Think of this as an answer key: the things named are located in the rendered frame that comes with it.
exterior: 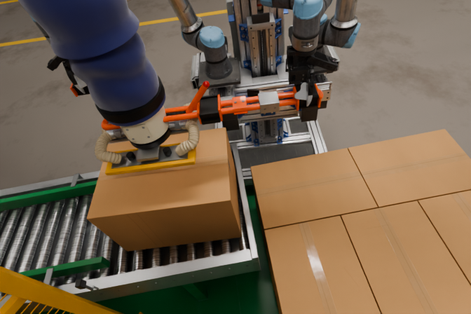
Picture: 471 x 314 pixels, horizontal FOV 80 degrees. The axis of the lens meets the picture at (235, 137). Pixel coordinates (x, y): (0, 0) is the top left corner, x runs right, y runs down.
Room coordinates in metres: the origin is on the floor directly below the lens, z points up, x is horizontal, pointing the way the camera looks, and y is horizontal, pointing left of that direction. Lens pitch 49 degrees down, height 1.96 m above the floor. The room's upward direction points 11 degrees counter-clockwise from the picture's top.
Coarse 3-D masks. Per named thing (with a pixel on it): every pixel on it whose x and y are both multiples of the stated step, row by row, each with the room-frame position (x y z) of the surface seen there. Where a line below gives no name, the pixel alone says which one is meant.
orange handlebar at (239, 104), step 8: (240, 96) 0.78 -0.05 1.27; (256, 96) 0.77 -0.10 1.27; (280, 96) 0.75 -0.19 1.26; (288, 96) 0.74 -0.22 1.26; (224, 104) 0.77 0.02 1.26; (232, 104) 0.76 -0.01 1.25; (240, 104) 0.74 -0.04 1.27; (256, 104) 0.73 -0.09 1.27; (280, 104) 0.71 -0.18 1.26; (288, 104) 0.71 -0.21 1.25; (168, 112) 0.78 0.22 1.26; (224, 112) 0.73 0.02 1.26; (232, 112) 0.72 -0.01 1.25; (240, 112) 0.72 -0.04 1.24; (104, 120) 0.80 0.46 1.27; (168, 120) 0.74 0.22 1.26; (176, 120) 0.74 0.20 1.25; (104, 128) 0.76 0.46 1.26; (112, 128) 0.76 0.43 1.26
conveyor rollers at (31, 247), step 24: (0, 216) 0.97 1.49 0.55; (24, 216) 0.93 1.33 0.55; (72, 216) 0.88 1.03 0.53; (240, 216) 0.66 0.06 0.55; (0, 240) 0.80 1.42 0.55; (24, 240) 0.79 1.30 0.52; (48, 240) 0.75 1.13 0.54; (96, 240) 0.69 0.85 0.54; (240, 240) 0.53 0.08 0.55; (0, 264) 0.68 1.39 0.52; (24, 264) 0.64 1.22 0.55; (120, 264) 0.53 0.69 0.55
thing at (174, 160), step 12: (168, 144) 0.73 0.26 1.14; (132, 156) 0.68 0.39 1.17; (168, 156) 0.67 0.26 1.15; (180, 156) 0.66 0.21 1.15; (192, 156) 0.65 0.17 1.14; (108, 168) 0.67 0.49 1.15; (120, 168) 0.66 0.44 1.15; (132, 168) 0.65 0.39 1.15; (144, 168) 0.64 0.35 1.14; (156, 168) 0.64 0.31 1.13
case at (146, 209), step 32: (224, 128) 0.94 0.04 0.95; (224, 160) 0.75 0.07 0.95; (96, 192) 0.71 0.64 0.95; (128, 192) 0.68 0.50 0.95; (160, 192) 0.65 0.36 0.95; (192, 192) 0.62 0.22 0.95; (224, 192) 0.59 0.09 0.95; (96, 224) 0.59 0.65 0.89; (128, 224) 0.58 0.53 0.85; (160, 224) 0.57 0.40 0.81; (192, 224) 0.56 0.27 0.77; (224, 224) 0.55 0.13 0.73
